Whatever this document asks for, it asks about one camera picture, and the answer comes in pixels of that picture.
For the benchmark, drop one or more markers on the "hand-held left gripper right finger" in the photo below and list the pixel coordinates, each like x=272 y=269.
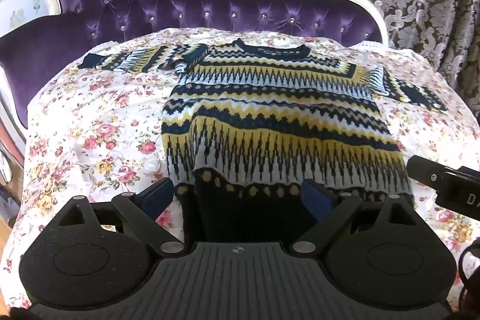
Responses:
x=317 y=198

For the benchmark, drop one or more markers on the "patterned knit sweater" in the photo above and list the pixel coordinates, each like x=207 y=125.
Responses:
x=281 y=110

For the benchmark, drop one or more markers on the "yellow flower wall sticker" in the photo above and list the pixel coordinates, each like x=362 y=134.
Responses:
x=36 y=0

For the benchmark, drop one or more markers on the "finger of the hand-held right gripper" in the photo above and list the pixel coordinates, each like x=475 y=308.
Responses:
x=425 y=172

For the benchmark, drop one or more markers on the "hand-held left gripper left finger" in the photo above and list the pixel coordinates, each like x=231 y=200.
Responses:
x=159 y=194

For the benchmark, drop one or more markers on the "floral blanket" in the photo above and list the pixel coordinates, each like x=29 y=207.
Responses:
x=93 y=125

